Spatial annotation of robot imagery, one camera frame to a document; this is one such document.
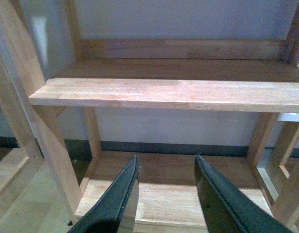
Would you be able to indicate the wooden shelf rack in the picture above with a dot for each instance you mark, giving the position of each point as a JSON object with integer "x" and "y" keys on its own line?
{"x": 223, "y": 76}

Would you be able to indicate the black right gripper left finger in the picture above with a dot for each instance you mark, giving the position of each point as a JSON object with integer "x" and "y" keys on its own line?
{"x": 115, "y": 211}

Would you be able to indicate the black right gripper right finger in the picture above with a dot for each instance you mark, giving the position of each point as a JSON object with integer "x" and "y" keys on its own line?
{"x": 225, "y": 208}

